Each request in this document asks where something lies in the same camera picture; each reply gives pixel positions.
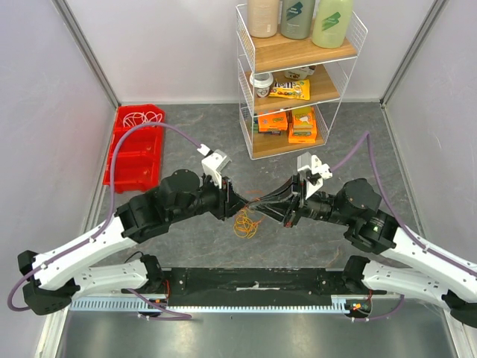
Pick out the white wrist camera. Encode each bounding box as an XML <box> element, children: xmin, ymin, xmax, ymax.
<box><xmin>297</xmin><ymin>152</ymin><xmax>332</xmax><ymax>199</ymax></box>
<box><xmin>198</xmin><ymin>144</ymin><xmax>231</xmax><ymax>189</ymax></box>

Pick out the beige bottle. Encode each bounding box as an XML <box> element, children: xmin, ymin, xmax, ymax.
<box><xmin>247</xmin><ymin>0</ymin><xmax>279</xmax><ymax>38</ymax></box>

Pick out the orange snack box right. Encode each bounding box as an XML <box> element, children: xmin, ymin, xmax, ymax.
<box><xmin>288</xmin><ymin>106</ymin><xmax>318</xmax><ymax>144</ymax></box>

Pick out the light green bottle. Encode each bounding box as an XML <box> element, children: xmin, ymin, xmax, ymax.
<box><xmin>312</xmin><ymin>0</ymin><xmax>354</xmax><ymax>49</ymax></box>

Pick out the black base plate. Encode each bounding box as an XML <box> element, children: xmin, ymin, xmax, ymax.
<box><xmin>164</xmin><ymin>268</ymin><xmax>353</xmax><ymax>299</ymax></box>

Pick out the red storage bin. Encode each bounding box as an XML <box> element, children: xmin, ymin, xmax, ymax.
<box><xmin>102</xmin><ymin>104</ymin><xmax>165</xmax><ymax>193</ymax></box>

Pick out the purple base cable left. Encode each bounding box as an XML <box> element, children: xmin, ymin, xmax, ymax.
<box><xmin>124</xmin><ymin>289</ymin><xmax>193</xmax><ymax>321</ymax></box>

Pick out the yellow candy bag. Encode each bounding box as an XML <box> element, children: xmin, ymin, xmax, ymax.
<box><xmin>269</xmin><ymin>79</ymin><xmax>311</xmax><ymax>101</ymax></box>

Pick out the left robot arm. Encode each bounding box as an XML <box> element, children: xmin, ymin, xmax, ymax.
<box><xmin>18</xmin><ymin>169</ymin><xmax>247</xmax><ymax>315</ymax></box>

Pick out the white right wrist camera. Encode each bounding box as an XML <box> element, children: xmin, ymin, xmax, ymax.
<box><xmin>297</xmin><ymin>152</ymin><xmax>332</xmax><ymax>199</ymax></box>

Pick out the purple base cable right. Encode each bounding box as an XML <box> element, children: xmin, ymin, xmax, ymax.
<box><xmin>350</xmin><ymin>292</ymin><xmax>407</xmax><ymax>322</ymax></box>

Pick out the white wire shelf rack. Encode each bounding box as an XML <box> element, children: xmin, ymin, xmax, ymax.
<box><xmin>236</xmin><ymin>4</ymin><xmax>368</xmax><ymax>160</ymax></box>

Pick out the coffee cup with lid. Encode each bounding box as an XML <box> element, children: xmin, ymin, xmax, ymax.
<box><xmin>249</xmin><ymin>72</ymin><xmax>274</xmax><ymax>98</ymax></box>

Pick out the grey green bottle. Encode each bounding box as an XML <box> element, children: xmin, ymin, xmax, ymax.
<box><xmin>280</xmin><ymin>0</ymin><xmax>315</xmax><ymax>40</ymax></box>

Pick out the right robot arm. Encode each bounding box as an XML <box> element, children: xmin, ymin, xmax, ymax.
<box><xmin>250</xmin><ymin>170</ymin><xmax>476</xmax><ymax>327</ymax></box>

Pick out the white brown snack pack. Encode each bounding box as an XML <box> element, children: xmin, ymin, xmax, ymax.
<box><xmin>283</xmin><ymin>65</ymin><xmax>316</xmax><ymax>81</ymax></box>

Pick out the orange snack box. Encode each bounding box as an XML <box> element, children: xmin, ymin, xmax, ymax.
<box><xmin>288</xmin><ymin>106</ymin><xmax>318</xmax><ymax>144</ymax></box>
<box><xmin>257</xmin><ymin>112</ymin><xmax>288</xmax><ymax>134</ymax></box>

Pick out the yellow cable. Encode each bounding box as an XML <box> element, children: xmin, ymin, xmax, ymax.
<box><xmin>233</xmin><ymin>208</ymin><xmax>266</xmax><ymax>240</ymax></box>

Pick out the orange cable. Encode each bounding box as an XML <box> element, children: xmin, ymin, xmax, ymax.
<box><xmin>244</xmin><ymin>189</ymin><xmax>269</xmax><ymax>224</ymax></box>

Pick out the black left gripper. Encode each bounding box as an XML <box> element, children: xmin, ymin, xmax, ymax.
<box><xmin>169</xmin><ymin>170</ymin><xmax>249</xmax><ymax>224</ymax></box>

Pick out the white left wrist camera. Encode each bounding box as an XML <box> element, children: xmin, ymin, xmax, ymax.
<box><xmin>198</xmin><ymin>144</ymin><xmax>231</xmax><ymax>189</ymax></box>

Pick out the orange snack box left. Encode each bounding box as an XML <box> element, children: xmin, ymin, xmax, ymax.
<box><xmin>257</xmin><ymin>112</ymin><xmax>288</xmax><ymax>134</ymax></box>

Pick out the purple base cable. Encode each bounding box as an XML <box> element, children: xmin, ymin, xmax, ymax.
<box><xmin>350</xmin><ymin>292</ymin><xmax>407</xmax><ymax>322</ymax></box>
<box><xmin>124</xmin><ymin>289</ymin><xmax>193</xmax><ymax>321</ymax></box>

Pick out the slotted cable duct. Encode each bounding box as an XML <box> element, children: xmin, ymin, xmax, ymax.
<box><xmin>69</xmin><ymin>292</ymin><xmax>350</xmax><ymax>314</ymax></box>

